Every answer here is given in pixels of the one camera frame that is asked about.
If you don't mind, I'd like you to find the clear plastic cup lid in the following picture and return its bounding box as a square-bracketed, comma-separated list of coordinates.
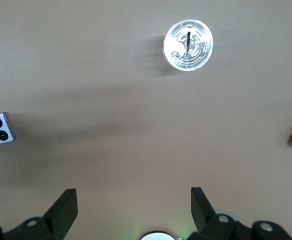
[162, 18, 214, 73]

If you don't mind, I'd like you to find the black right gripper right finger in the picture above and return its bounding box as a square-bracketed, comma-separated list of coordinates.
[187, 186, 253, 240]

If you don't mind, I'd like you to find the black straw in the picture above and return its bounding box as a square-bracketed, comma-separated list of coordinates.
[184, 31, 192, 53]

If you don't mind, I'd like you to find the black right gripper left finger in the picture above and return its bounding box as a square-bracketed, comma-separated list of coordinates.
[20, 189, 78, 240]

